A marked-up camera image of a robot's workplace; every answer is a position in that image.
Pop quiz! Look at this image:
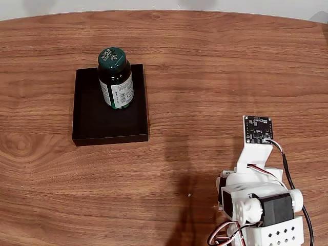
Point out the green pill bottle with cap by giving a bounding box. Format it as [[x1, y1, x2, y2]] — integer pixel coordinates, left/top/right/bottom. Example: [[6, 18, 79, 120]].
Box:
[[97, 47, 135, 111]]

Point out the black shallow cardboard box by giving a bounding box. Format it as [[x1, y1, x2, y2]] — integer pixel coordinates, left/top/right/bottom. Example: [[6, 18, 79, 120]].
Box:
[[71, 64, 150, 147]]

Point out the red white black servo cable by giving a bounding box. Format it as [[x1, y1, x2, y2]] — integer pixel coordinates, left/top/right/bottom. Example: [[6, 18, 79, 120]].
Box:
[[247, 163, 281, 184], [206, 220, 243, 245]]

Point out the black camera circuit board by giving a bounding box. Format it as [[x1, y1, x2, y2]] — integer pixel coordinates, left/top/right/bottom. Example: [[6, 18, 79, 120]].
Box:
[[242, 115, 274, 145]]

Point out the black camera cable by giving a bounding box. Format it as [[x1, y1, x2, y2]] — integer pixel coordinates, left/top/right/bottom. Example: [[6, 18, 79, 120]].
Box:
[[265, 138, 315, 246]]

